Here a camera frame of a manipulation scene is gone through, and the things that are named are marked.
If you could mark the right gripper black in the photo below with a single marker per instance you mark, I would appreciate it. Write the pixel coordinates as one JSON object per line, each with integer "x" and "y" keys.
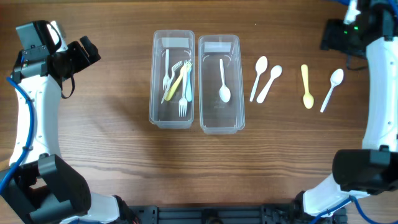
{"x": 331, "y": 35}

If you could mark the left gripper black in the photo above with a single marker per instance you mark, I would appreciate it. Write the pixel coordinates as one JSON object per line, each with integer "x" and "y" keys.
{"x": 78, "y": 53}

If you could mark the yellow plastic spoon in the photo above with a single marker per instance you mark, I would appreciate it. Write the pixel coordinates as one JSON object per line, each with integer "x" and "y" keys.
{"x": 308, "y": 99}

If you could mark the wide white plastic spoon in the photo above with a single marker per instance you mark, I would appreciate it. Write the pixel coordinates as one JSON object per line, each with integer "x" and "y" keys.
{"x": 276, "y": 71}

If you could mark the slanted white plastic fork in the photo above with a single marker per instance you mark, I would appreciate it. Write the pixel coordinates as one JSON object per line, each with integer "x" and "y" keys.
{"x": 166, "y": 76}

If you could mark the yellow plastic fork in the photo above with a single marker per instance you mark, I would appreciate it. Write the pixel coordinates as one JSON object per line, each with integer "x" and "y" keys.
{"x": 174, "y": 87}

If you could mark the white spoon bowl down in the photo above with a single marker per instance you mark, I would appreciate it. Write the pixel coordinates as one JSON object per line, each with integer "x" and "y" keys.
{"x": 224, "y": 91}

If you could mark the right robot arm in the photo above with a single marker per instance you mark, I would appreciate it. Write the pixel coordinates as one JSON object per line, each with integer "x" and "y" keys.
{"x": 368, "y": 31}

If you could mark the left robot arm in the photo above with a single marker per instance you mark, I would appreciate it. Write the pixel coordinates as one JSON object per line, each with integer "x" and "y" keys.
{"x": 39, "y": 185}

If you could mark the left clear plastic container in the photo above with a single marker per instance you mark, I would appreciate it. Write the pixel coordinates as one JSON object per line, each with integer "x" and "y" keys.
{"x": 181, "y": 45}

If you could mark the clear plastic container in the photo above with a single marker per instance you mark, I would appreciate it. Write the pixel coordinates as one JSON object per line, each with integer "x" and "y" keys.
{"x": 181, "y": 45}
{"x": 216, "y": 116}

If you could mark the right clear plastic container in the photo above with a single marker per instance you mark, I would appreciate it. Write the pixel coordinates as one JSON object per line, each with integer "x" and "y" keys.
{"x": 216, "y": 116}

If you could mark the cream plastic spoon leftmost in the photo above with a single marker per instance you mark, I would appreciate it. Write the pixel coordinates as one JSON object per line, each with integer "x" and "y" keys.
{"x": 260, "y": 67}

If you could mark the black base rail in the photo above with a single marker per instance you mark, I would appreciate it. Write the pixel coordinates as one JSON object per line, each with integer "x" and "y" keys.
{"x": 263, "y": 214}

